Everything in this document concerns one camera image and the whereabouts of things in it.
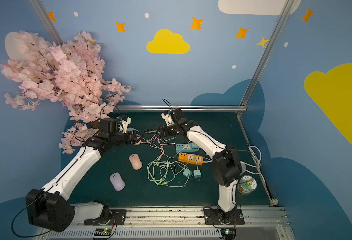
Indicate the orange power strip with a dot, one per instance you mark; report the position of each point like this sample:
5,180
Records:
191,159

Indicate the teal charger with green cable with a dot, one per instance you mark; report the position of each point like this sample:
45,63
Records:
187,173

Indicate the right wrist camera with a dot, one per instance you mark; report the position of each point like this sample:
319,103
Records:
168,117

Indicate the pink cherry blossom tree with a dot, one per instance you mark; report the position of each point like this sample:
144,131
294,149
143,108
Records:
71,74

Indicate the teal power strip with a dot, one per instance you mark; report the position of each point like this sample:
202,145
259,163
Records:
187,148

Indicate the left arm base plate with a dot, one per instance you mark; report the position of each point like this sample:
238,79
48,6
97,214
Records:
108,218

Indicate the aluminium frame rail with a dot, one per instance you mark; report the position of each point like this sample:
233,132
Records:
152,108

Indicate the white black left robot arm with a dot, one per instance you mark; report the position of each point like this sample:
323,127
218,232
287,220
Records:
49,208

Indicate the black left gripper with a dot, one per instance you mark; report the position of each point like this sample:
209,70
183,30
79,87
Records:
133,138

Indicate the pink wireless mouse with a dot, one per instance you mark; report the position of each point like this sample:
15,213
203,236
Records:
138,141
135,161

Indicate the lilac wireless mouse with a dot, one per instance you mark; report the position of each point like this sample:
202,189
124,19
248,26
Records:
117,181

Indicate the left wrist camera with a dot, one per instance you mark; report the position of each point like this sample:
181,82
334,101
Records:
125,121

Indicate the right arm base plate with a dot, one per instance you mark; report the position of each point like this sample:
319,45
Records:
219,217

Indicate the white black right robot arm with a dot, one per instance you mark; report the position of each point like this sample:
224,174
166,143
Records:
227,167

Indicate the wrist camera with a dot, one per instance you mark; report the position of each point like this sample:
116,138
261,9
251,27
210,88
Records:
168,117
125,121

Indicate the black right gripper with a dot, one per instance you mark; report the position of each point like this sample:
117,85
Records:
163,130

